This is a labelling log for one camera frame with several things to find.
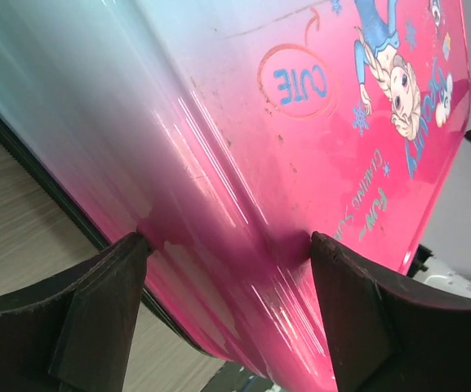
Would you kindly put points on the pink and teal children's suitcase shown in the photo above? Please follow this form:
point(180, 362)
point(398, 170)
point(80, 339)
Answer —
point(229, 131)

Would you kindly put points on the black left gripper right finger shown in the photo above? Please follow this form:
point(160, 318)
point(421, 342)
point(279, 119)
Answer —
point(386, 331)

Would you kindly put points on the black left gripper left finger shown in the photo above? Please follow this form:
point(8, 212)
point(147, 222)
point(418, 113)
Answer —
point(73, 331)

